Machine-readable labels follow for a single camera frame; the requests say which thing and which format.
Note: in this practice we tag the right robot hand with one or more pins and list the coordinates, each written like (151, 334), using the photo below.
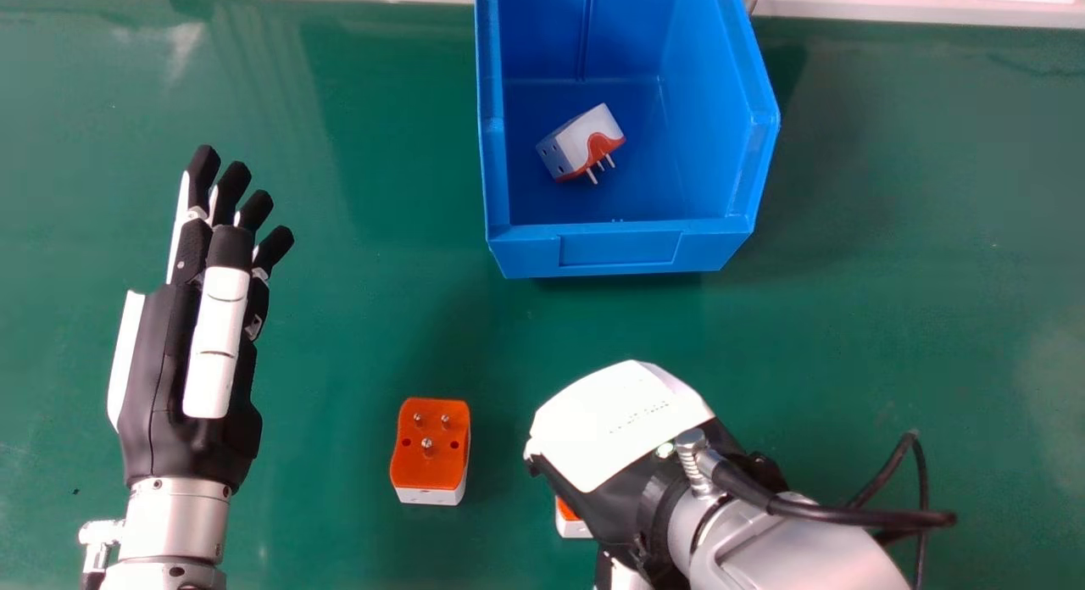
(619, 429)

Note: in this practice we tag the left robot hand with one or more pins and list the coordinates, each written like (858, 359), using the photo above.
(169, 386)

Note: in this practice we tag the white-and-orange plug adapter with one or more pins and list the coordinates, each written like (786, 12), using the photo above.
(583, 145)
(431, 450)
(570, 520)

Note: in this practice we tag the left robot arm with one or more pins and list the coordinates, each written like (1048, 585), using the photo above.
(157, 535)

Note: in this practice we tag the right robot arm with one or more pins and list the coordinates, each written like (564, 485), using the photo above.
(763, 548)

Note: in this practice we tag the blue plastic bin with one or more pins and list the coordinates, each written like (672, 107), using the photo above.
(623, 124)

